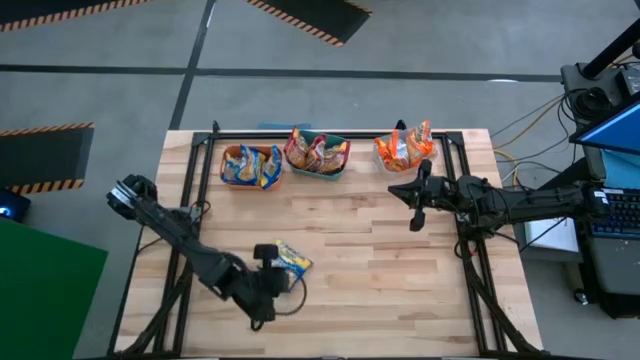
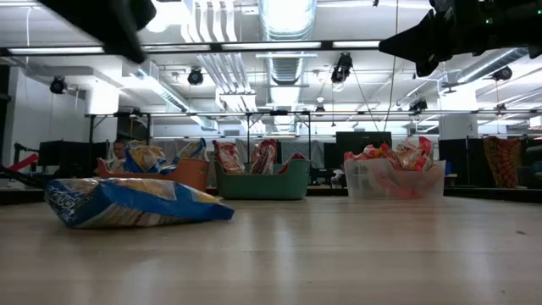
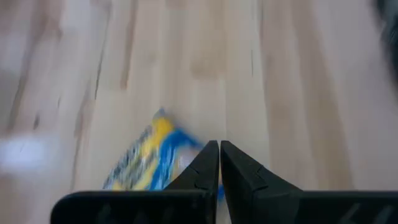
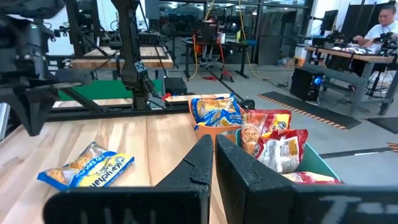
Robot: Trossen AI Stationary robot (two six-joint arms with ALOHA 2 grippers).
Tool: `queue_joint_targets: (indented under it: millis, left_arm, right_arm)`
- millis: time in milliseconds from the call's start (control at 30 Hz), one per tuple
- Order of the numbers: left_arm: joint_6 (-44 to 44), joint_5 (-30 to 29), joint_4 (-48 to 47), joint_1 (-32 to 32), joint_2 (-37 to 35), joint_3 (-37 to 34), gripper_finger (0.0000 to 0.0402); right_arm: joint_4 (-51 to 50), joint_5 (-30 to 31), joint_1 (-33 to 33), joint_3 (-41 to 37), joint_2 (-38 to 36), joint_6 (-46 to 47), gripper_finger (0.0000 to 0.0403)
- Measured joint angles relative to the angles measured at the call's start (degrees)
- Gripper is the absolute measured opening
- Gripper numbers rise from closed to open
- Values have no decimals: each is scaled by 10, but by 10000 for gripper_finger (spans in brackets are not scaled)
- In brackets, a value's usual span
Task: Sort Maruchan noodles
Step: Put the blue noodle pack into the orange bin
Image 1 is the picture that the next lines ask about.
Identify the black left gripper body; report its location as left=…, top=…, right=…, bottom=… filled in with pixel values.
left=227, top=243, right=294, bottom=324

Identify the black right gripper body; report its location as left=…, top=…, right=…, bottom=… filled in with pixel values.
left=407, top=158, right=464, bottom=233

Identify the clear plastic bin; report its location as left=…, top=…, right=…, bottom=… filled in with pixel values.
left=373, top=127, right=444, bottom=175

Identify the green plastic bin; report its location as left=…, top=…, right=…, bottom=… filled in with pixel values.
left=287, top=129, right=351, bottom=181

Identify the orange plastic bin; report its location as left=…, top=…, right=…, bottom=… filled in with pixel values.
left=219, top=144, right=284, bottom=192

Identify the white paper sheet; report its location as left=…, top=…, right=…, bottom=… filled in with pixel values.
left=523, top=217, right=581, bottom=254

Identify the black keyboard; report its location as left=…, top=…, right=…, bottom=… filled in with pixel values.
left=592, top=187, right=640, bottom=240

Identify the black hazard-striped floor mat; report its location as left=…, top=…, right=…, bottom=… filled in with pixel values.
left=0, top=0, right=151, bottom=32
left=0, top=122, right=96, bottom=196
left=244, top=0, right=372, bottom=48

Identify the light blue sheet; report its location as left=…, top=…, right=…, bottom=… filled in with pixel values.
left=601, top=148, right=640, bottom=190

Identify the computer monitor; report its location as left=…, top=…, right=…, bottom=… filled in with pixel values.
left=569, top=99, right=640, bottom=156

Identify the grey computer cart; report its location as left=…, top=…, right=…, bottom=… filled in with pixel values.
left=559, top=62, right=640, bottom=321

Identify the green board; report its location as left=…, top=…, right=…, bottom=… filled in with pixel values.
left=0, top=217, right=110, bottom=360

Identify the black box with blue light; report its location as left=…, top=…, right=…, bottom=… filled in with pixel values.
left=0, top=188, right=32, bottom=225

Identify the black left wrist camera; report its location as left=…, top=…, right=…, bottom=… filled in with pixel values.
left=227, top=272, right=259, bottom=302

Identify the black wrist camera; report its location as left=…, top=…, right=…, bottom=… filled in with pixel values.
left=227, top=272, right=259, bottom=302
left=439, top=174, right=470, bottom=207

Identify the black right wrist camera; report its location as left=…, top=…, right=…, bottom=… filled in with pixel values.
left=439, top=174, right=470, bottom=207

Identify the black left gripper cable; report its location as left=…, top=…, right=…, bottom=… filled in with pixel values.
left=249, top=273, right=309, bottom=332

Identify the yellow floor cable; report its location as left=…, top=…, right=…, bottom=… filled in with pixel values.
left=492, top=97, right=569, bottom=161

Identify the black aluminium table frame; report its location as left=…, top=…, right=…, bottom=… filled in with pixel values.
left=107, top=119, right=546, bottom=360

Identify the coiled black cable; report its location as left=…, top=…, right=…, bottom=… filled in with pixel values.
left=574, top=87, right=610, bottom=121

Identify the black camera stand pole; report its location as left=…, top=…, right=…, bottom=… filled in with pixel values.
left=579, top=19, right=640, bottom=81

